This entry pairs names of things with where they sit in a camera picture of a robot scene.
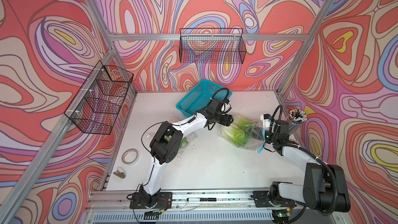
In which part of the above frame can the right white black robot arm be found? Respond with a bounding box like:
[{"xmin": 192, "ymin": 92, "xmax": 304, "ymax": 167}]
[{"xmin": 251, "ymin": 105, "xmax": 351, "ymax": 224}]

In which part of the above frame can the clear blue zip-top bag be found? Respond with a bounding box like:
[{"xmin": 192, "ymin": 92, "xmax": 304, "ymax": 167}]
[{"xmin": 219, "ymin": 114, "xmax": 265, "ymax": 153}]

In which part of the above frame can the black wire basket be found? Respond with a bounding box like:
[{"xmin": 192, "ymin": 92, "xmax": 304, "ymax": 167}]
[
  {"xmin": 64, "ymin": 61, "xmax": 134, "ymax": 135},
  {"xmin": 179, "ymin": 27, "xmax": 247, "ymax": 64}
]

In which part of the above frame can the cup of pens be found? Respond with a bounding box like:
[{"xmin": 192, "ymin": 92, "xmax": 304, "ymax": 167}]
[{"xmin": 288, "ymin": 109, "xmax": 307, "ymax": 132}]

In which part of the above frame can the teal plastic basket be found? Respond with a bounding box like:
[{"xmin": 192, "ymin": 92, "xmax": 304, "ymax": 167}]
[{"xmin": 176, "ymin": 79, "xmax": 224, "ymax": 117}]

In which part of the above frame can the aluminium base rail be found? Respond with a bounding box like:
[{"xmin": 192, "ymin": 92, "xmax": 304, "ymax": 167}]
[{"xmin": 77, "ymin": 188, "xmax": 324, "ymax": 224}]

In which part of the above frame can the green chinese cabbage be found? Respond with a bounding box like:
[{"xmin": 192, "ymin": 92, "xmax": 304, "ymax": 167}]
[{"xmin": 219, "ymin": 115, "xmax": 258, "ymax": 149}]

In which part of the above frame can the aluminium frame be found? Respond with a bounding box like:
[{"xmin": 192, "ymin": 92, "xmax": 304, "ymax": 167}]
[{"xmin": 0, "ymin": 0, "xmax": 346, "ymax": 224}]

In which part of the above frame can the back black wire basket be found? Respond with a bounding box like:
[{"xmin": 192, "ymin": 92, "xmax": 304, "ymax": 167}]
[{"xmin": 179, "ymin": 27, "xmax": 247, "ymax": 64}]

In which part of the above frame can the left black wire basket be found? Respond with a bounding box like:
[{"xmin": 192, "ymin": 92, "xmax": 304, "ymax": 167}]
[{"xmin": 64, "ymin": 61, "xmax": 134, "ymax": 135}]

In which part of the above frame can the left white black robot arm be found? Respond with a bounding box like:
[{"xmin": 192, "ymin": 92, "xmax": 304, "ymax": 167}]
[{"xmin": 126, "ymin": 88, "xmax": 234, "ymax": 209}]

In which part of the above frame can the tape roll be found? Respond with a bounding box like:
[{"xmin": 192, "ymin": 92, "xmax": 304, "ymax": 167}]
[{"xmin": 121, "ymin": 148, "xmax": 140, "ymax": 166}]

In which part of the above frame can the small metal clip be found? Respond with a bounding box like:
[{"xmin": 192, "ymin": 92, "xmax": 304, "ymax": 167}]
[{"xmin": 113, "ymin": 167, "xmax": 126, "ymax": 179}]

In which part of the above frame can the small perforated bag with cabbage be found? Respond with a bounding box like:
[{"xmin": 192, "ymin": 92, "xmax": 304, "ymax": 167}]
[{"xmin": 175, "ymin": 132, "xmax": 198, "ymax": 160}]

